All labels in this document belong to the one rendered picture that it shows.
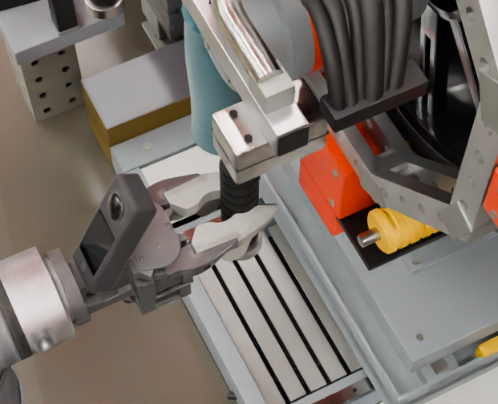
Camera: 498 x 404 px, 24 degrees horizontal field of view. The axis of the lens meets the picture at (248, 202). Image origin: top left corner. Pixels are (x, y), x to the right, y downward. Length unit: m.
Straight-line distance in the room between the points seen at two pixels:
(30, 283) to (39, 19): 0.75
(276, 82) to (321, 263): 0.91
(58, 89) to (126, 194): 1.14
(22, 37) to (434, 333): 0.73
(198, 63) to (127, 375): 0.70
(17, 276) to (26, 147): 1.12
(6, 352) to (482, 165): 0.46
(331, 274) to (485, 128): 0.81
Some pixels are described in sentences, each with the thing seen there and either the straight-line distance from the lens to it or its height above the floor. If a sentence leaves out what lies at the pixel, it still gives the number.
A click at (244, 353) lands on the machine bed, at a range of 1.86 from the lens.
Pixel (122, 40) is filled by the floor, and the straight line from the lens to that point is 2.27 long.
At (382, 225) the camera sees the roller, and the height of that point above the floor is 0.54.
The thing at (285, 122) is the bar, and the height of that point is 0.98.
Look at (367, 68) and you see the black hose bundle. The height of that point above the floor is 1.00.
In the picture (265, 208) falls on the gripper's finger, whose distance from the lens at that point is 1.08.
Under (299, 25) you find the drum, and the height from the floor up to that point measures 0.89.
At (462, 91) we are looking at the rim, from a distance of 1.44.
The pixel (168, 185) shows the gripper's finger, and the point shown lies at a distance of 1.10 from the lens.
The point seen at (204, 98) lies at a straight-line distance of 1.43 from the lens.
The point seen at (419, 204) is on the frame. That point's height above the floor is 0.69.
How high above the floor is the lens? 1.77
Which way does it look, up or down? 60 degrees down
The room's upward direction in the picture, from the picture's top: straight up
